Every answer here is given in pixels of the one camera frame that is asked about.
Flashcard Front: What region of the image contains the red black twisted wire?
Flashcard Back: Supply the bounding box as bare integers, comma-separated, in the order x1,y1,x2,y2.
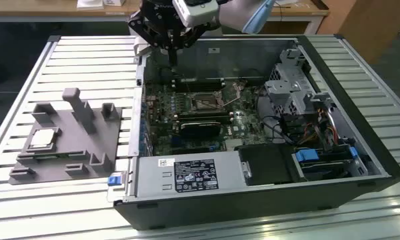
182,72,193,96

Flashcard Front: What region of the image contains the silver metal drive cage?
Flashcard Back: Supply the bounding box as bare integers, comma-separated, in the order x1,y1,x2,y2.
263,48,335,118

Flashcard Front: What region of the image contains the silver chipset heatsink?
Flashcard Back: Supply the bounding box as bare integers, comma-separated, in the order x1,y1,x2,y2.
226,139,243,151

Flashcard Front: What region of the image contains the silver power supply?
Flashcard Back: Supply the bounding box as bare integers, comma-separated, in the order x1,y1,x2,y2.
132,149,251,198

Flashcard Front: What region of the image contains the black graphics card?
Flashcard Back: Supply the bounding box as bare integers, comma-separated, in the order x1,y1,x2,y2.
178,121,223,140

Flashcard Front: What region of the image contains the wooden cabinet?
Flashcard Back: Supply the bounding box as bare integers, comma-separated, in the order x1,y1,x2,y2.
319,0,400,65

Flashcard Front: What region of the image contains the metal socket cover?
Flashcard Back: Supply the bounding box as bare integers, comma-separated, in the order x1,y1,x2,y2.
217,79,251,107

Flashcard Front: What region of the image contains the white cardboard box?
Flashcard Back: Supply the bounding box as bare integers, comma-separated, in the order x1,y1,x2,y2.
76,0,107,11

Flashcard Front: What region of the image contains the CPU socket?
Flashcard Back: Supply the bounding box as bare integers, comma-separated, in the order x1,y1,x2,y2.
189,91,227,113

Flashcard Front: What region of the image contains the blue disk carrier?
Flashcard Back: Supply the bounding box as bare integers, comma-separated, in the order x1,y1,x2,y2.
293,147,355,181

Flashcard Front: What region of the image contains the black expansion slot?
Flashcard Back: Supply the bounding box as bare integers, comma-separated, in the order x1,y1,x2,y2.
171,146,229,155

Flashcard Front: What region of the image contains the metal wire locking lever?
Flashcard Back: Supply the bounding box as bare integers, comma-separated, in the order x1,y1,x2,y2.
223,90,249,107

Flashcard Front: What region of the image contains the black RAM slot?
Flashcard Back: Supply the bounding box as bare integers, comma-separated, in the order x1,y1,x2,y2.
178,112,231,118
171,76,226,85
173,83,227,92

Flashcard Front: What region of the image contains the silver square CPU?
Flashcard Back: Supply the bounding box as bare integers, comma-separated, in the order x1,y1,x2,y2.
31,129,56,148

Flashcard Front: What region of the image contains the green motherboard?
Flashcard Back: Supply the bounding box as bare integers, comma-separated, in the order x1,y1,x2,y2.
142,74,282,156

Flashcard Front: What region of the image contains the grey plastic parts rack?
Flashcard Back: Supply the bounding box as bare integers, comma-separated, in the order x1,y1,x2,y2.
7,87,124,186

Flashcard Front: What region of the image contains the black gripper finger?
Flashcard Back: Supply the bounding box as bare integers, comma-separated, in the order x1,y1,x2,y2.
127,11,177,67
173,21,211,67

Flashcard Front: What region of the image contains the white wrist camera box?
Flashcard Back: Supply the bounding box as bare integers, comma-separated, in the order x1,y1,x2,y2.
173,0,221,28

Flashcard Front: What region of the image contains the black open PC case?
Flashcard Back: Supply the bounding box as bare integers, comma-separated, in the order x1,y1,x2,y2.
112,33,400,231

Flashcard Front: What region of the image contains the green RAM stick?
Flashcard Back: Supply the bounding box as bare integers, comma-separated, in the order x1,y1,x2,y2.
35,154,71,160

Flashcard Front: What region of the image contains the wooden desk white frame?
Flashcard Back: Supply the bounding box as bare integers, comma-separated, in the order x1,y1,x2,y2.
0,0,331,36

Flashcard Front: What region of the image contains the coloured power wire bundle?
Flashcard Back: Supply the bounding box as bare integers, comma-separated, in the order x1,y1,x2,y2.
298,107,342,151

